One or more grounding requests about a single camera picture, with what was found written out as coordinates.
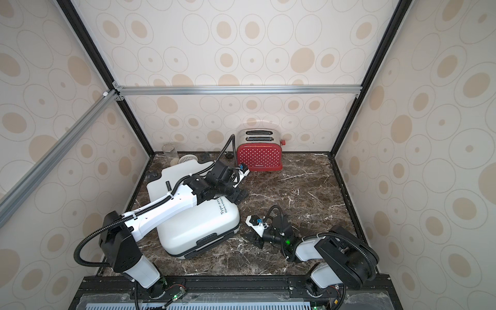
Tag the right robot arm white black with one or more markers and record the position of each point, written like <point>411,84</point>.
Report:
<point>346,261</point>

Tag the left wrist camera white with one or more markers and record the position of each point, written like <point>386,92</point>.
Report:
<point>241,172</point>

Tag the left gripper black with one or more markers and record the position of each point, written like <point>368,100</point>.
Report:
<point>237,197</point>

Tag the red and chrome toaster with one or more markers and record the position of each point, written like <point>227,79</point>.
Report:
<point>260,149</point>

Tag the horizontal aluminium frame bar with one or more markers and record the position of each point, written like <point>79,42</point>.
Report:
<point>239,90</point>

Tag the white hard-shell suitcase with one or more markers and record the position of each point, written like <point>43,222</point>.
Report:
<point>197,229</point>

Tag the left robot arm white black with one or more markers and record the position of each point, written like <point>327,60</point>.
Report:
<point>115,245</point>

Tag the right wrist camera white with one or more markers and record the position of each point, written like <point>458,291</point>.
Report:
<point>257,224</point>

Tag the left diagonal aluminium bar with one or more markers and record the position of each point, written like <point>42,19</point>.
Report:
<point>24,188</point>

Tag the clear glass jar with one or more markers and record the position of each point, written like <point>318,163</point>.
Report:
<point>170,152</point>

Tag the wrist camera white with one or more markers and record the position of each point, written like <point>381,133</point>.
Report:
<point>241,172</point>
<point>257,224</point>

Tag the white perforated strainer cup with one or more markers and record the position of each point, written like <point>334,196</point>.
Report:
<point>187,157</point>

